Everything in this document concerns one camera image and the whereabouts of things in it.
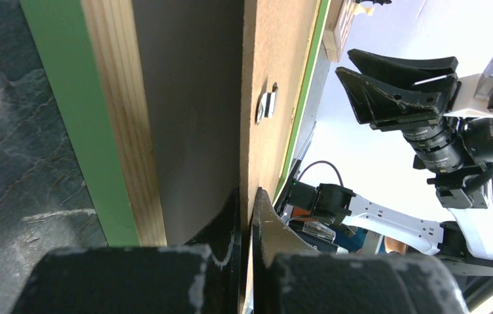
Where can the black chess piece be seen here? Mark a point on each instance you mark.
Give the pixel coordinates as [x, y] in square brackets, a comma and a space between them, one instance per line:
[375, 2]

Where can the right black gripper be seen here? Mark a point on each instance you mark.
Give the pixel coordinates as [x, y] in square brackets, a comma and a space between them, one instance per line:
[410, 96]

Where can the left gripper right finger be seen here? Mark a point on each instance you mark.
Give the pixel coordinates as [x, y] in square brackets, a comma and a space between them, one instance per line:
[289, 276]

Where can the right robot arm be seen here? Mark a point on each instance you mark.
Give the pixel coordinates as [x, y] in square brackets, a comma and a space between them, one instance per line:
[464, 244]

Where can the brown frame backing board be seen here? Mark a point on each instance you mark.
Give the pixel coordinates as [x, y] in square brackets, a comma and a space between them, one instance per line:
[277, 38]

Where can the white chess piece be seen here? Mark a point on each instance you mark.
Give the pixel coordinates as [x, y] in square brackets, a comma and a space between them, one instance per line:
[360, 9]

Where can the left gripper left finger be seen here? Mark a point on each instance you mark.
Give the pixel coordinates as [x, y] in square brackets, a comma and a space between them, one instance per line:
[200, 276]

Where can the light wooden picture frame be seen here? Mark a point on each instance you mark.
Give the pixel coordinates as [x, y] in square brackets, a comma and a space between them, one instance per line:
[90, 52]

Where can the wooden chessboard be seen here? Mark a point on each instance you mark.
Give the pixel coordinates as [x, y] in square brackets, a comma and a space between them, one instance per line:
[340, 17]

